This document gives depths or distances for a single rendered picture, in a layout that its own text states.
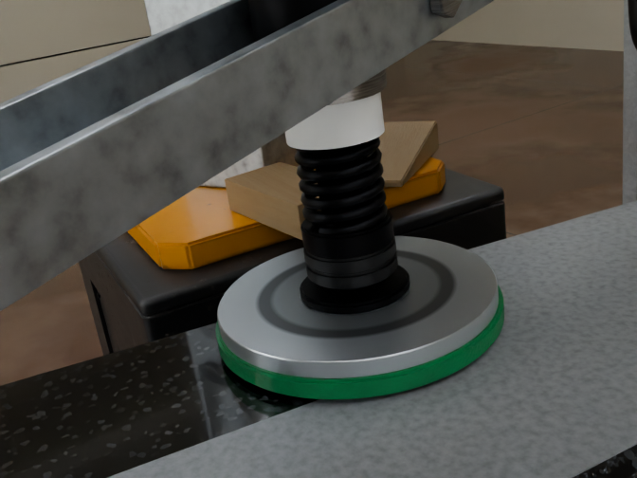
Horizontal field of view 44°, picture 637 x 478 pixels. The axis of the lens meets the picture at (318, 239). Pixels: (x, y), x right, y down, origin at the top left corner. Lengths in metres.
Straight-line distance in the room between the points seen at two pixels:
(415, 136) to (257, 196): 0.33
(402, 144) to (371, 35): 0.82
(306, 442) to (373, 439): 0.04
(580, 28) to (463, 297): 6.12
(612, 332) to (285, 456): 0.25
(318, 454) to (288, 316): 0.13
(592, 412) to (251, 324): 0.24
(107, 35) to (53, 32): 0.43
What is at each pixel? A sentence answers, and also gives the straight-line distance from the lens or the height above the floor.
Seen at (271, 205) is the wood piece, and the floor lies 0.82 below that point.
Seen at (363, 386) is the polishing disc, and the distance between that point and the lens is 0.52.
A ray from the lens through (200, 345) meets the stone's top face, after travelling 0.63.
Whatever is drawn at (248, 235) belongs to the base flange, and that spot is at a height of 0.77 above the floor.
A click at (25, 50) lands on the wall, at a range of 6.65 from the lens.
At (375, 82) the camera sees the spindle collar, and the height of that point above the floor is 1.06.
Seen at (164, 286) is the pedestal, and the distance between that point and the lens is 1.08.
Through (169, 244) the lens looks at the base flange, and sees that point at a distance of 1.12.
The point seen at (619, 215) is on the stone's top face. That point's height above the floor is 0.87.
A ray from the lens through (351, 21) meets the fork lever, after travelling 0.48.
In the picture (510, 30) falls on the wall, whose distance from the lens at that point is 7.17.
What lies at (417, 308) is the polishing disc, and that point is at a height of 0.90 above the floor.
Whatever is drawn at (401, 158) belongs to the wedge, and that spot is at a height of 0.80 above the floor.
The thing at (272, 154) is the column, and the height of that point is 0.84.
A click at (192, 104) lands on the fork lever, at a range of 0.40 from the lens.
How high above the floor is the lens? 1.16
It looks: 21 degrees down
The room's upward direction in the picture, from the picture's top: 8 degrees counter-clockwise
